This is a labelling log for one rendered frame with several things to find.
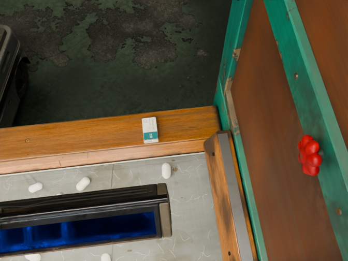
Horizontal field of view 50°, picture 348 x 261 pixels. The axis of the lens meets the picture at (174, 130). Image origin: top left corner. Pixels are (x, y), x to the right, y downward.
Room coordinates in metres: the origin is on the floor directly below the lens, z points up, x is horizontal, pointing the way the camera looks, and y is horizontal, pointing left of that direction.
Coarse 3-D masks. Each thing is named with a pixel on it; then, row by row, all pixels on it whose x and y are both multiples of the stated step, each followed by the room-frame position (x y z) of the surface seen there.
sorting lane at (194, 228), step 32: (160, 160) 0.34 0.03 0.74; (192, 160) 0.34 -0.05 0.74; (0, 192) 0.26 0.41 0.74; (64, 192) 0.26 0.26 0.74; (192, 192) 0.26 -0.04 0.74; (192, 224) 0.18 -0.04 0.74; (64, 256) 0.11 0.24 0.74; (96, 256) 0.11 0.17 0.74; (128, 256) 0.11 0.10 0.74; (160, 256) 0.11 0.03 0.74; (192, 256) 0.11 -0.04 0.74
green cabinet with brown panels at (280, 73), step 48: (240, 0) 0.48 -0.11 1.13; (288, 0) 0.34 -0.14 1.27; (336, 0) 0.27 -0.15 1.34; (240, 48) 0.46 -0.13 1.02; (288, 48) 0.29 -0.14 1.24; (336, 48) 0.23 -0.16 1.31; (240, 96) 0.40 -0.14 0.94; (288, 96) 0.26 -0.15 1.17; (336, 96) 0.20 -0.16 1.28; (240, 144) 0.32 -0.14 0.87; (288, 144) 0.21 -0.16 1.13; (336, 144) 0.15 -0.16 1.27; (288, 192) 0.16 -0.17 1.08; (336, 192) 0.11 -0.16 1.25; (288, 240) 0.10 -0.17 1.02; (336, 240) 0.07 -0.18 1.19
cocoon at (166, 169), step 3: (162, 165) 0.32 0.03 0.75; (165, 165) 0.32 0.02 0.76; (168, 165) 0.32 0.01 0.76; (162, 168) 0.31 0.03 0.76; (165, 168) 0.31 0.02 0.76; (168, 168) 0.31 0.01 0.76; (162, 171) 0.31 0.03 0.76; (165, 171) 0.30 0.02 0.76; (168, 171) 0.30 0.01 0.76; (162, 174) 0.30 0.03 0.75; (165, 174) 0.30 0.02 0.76; (168, 174) 0.30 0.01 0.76; (165, 177) 0.29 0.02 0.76; (168, 177) 0.29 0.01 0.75
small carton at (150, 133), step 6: (144, 120) 0.43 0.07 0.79; (150, 120) 0.43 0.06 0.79; (144, 126) 0.41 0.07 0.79; (150, 126) 0.41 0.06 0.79; (156, 126) 0.41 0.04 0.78; (144, 132) 0.40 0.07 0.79; (150, 132) 0.40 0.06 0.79; (156, 132) 0.40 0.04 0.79; (144, 138) 0.38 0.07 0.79; (150, 138) 0.38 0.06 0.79; (156, 138) 0.38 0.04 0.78
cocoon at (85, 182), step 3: (84, 177) 0.29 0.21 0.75; (81, 180) 0.28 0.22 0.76; (84, 180) 0.28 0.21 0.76; (87, 180) 0.28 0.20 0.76; (78, 183) 0.28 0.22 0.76; (81, 183) 0.28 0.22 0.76; (84, 183) 0.28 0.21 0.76; (87, 183) 0.28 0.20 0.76; (78, 186) 0.27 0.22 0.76; (81, 186) 0.27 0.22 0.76; (84, 186) 0.27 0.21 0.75; (78, 189) 0.26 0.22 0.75; (81, 189) 0.26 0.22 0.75
